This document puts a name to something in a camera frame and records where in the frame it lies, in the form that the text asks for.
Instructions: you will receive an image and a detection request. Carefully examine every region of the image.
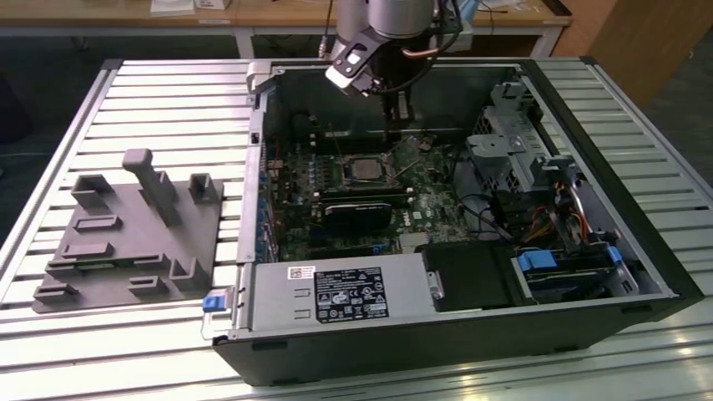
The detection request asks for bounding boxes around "metal socket cover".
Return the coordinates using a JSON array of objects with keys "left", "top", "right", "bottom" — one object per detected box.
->
[{"left": 383, "top": 133, "right": 419, "bottom": 160}]

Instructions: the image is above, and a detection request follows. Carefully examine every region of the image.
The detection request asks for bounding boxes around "CPU with silver top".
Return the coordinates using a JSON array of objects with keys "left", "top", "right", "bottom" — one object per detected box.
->
[{"left": 347, "top": 157, "right": 387, "bottom": 179}]

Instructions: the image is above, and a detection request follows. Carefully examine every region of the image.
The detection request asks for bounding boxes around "CPU socket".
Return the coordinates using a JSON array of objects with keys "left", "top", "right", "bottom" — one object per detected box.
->
[{"left": 338, "top": 154, "right": 400, "bottom": 185}]

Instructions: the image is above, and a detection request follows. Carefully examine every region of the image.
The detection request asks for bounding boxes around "green motherboard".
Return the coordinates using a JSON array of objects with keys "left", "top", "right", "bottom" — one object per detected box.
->
[{"left": 262, "top": 133, "right": 475, "bottom": 262}]

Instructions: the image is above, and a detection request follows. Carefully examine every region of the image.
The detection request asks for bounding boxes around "grey metal drive cage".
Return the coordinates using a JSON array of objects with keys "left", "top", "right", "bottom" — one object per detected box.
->
[{"left": 466, "top": 81, "right": 579, "bottom": 194}]

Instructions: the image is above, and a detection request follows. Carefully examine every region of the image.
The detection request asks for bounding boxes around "black graphics card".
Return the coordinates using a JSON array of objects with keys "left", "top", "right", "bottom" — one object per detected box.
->
[{"left": 318, "top": 199, "right": 396, "bottom": 231}]

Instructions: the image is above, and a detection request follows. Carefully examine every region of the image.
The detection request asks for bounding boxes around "small silver heatsink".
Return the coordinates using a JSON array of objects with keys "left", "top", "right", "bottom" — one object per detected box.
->
[{"left": 399, "top": 231, "right": 435, "bottom": 248}]

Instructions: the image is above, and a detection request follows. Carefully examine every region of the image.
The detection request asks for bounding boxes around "wooden cabinet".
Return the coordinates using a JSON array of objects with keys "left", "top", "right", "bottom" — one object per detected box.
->
[{"left": 548, "top": 0, "right": 697, "bottom": 109}]

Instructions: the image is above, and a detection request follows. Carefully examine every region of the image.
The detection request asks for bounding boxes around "black drive bay box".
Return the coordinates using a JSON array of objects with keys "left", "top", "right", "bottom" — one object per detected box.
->
[{"left": 422, "top": 241, "right": 515, "bottom": 312}]

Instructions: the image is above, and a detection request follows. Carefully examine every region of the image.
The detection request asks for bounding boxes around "hard disk in blue carrier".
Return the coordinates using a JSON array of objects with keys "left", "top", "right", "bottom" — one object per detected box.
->
[{"left": 515, "top": 246, "right": 620, "bottom": 304}]

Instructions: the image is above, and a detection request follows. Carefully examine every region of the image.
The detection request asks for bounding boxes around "wooden desk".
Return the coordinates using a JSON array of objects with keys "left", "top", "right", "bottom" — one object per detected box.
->
[{"left": 0, "top": 0, "right": 575, "bottom": 59}]

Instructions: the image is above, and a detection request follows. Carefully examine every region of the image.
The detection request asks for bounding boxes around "grey power supply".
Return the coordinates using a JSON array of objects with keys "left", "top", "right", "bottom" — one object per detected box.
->
[{"left": 244, "top": 255, "right": 436, "bottom": 331}]

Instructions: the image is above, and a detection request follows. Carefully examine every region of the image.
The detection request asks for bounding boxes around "grey parts rack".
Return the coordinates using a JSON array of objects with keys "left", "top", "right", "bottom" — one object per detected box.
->
[{"left": 31, "top": 148, "right": 228, "bottom": 315}]

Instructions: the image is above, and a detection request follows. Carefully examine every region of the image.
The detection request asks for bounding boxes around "black open PC case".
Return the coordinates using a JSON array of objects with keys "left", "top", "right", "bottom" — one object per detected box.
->
[{"left": 211, "top": 57, "right": 704, "bottom": 388}]

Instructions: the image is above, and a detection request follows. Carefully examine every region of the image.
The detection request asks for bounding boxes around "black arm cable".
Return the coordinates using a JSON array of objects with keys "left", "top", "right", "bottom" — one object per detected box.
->
[{"left": 399, "top": 0, "right": 467, "bottom": 63}]

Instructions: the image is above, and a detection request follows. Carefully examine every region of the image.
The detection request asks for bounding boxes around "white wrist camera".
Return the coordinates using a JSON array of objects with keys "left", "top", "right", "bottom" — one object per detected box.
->
[{"left": 324, "top": 28, "right": 386, "bottom": 99}]

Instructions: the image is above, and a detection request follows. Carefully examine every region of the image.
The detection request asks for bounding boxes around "thick black cable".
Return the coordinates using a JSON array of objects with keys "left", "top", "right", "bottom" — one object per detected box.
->
[{"left": 451, "top": 144, "right": 523, "bottom": 246}]

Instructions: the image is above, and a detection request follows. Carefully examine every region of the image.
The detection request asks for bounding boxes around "coloured power wire bundle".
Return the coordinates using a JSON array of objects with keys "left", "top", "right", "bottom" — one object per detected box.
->
[{"left": 520, "top": 177, "right": 595, "bottom": 247}]

